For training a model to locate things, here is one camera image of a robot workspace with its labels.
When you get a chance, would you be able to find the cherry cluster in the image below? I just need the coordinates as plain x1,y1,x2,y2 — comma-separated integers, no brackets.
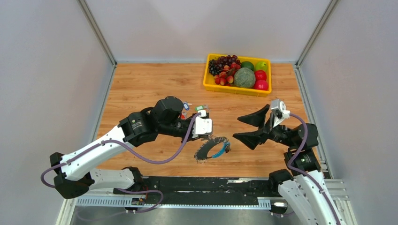
210,62,241,86

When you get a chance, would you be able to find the cantaloupe melon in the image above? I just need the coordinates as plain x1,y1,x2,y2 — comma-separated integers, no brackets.
234,67,256,89

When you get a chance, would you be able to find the red apple upper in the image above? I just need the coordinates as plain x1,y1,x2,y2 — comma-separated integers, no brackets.
254,70,267,81

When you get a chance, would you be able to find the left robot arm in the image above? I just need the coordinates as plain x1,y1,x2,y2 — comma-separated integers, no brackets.
50,96,213,199

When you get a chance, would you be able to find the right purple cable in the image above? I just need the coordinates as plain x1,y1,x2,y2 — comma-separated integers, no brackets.
286,113,343,225

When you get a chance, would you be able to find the purple cable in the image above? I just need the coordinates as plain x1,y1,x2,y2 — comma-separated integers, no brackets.
286,113,343,225
40,112,202,213

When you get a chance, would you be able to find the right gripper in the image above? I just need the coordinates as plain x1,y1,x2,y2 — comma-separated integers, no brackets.
231,104,296,149

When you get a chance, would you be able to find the dark grape bunch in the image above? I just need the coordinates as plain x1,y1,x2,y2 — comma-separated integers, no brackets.
207,55,241,76

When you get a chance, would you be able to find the green apple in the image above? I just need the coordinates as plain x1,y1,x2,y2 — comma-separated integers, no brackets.
255,61,269,72

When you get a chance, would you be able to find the green key tag with key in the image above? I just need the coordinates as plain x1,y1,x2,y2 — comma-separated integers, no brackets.
195,105,211,111

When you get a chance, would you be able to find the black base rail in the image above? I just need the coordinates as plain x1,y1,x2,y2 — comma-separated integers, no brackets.
129,176,281,206

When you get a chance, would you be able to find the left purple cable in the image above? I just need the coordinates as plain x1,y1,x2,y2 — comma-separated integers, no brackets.
40,112,202,213

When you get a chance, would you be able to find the dark green lime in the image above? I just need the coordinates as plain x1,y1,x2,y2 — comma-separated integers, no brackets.
241,61,255,71

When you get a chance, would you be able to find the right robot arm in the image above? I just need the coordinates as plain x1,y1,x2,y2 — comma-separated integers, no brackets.
233,101,346,225

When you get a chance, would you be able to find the red apple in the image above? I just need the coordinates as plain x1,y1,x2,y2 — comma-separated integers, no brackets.
254,70,267,81
253,80,269,91

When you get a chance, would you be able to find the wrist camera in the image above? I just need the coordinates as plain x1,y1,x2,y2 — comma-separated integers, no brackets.
270,99,290,128
192,110,213,139

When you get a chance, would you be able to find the yellow plastic bin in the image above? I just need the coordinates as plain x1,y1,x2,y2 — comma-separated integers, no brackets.
203,53,272,97

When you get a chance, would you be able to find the red apple lower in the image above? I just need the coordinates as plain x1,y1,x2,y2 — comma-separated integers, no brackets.
253,80,269,91

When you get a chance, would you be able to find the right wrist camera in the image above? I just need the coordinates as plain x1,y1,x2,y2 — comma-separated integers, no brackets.
270,99,290,128

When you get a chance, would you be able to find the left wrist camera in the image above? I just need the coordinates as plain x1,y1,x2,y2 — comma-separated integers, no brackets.
192,110,213,139

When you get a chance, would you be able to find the metal key organizer blue handle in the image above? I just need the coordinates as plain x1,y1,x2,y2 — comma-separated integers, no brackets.
194,135,231,163

